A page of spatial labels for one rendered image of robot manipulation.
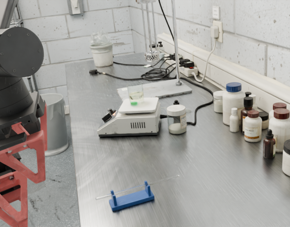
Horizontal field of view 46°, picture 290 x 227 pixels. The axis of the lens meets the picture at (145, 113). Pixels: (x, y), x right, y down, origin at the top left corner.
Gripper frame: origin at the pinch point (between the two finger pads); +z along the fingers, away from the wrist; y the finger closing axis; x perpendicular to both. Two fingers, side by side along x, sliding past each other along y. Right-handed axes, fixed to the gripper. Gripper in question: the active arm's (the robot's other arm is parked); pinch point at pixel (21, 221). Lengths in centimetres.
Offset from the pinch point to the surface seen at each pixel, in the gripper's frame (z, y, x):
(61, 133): -124, 163, -79
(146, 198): 1.6, 14.2, -27.7
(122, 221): 3.6, 14.0, -20.0
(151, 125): -22, 25, -50
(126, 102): -35, 27, -49
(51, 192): -75, 152, -48
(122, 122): -28, 28, -43
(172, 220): 9.6, 10.1, -27.6
